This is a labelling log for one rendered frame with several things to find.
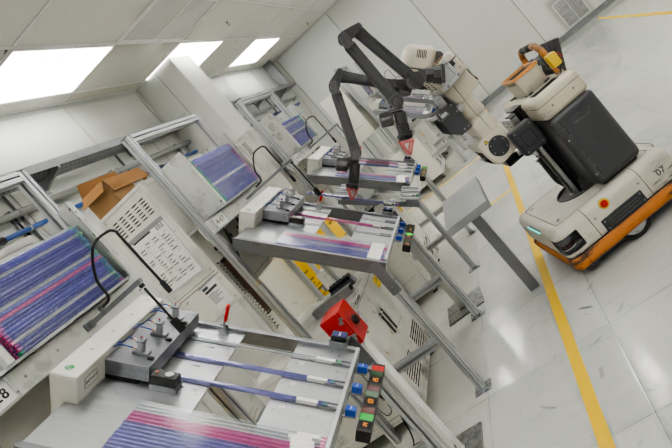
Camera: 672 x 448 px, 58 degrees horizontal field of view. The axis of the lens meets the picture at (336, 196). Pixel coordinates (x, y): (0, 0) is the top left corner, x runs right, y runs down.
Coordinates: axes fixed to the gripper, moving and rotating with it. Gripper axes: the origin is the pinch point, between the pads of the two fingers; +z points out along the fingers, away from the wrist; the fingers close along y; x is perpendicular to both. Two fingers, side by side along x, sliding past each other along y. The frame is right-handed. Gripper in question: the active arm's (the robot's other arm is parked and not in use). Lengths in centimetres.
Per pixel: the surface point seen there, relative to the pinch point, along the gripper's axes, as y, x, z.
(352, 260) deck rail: 60, 12, 11
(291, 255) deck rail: 60, -16, 13
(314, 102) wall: -746, -199, 51
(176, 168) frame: 51, -77, -18
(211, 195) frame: 51, -59, -7
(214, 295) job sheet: 61, -52, 39
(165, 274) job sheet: 62, -77, 32
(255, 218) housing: 40, -40, 5
